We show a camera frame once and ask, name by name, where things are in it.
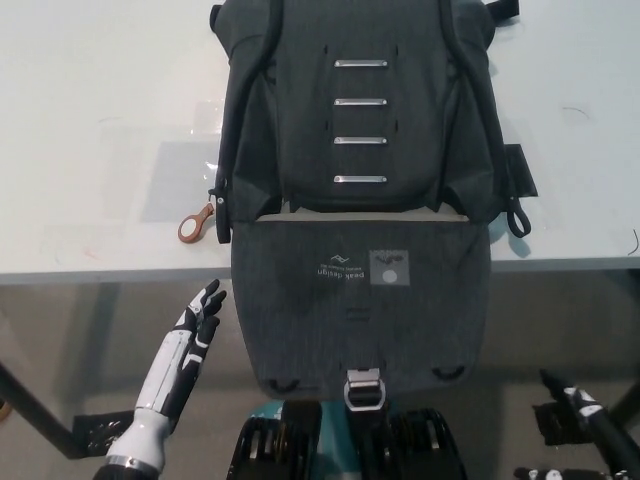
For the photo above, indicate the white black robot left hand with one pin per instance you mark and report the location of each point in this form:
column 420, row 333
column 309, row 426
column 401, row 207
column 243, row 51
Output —
column 170, row 370

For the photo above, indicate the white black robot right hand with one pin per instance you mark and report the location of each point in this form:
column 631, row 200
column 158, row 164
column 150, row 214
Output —
column 580, row 402

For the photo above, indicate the dark grey flap backpack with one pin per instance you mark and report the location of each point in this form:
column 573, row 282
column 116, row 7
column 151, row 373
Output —
column 360, row 150

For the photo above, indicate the black table foot plate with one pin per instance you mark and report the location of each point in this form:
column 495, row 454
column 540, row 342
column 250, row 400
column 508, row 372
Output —
column 95, row 432
column 552, row 425

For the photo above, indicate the brown leather round key tag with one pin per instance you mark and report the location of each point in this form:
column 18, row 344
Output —
column 185, row 239

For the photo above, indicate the black metal table leg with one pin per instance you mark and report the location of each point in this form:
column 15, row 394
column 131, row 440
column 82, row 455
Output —
column 35, row 405

